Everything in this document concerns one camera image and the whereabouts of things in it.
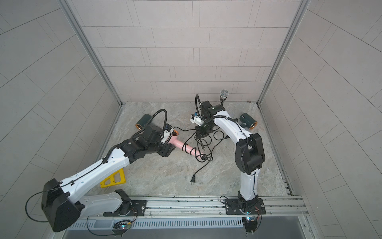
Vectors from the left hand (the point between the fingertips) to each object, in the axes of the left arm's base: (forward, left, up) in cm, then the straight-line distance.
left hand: (173, 143), depth 78 cm
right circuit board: (-33, -38, -16) cm, 53 cm away
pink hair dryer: (-4, -4, +6) cm, 8 cm away
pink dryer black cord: (-9, -18, +3) cm, 21 cm away
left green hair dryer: (+20, +23, -8) cm, 32 cm away
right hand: (+7, -13, -3) cm, 15 cm away
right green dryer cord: (-14, -11, -13) cm, 22 cm away
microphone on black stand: (+25, -28, +13) cm, 39 cm away
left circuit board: (-34, +21, -13) cm, 43 cm away
